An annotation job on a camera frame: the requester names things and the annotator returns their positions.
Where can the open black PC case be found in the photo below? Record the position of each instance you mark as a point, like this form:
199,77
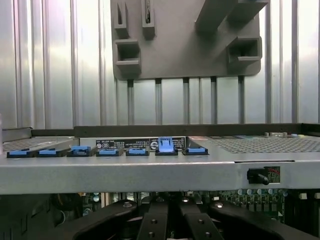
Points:
125,175

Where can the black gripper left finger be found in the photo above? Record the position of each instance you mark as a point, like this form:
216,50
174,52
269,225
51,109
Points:
152,225

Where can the black chassis switch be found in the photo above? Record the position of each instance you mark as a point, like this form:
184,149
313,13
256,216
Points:
257,176

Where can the grey parts rack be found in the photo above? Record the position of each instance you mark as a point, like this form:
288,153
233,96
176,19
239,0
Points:
175,50

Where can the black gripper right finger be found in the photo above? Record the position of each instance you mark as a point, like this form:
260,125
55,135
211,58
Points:
200,226

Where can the blue card retention clip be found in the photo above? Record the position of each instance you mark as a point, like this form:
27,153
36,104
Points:
110,152
137,151
166,147
20,153
195,151
81,151
48,152

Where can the green motherboard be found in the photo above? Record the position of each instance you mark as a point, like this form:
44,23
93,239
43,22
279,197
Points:
262,207

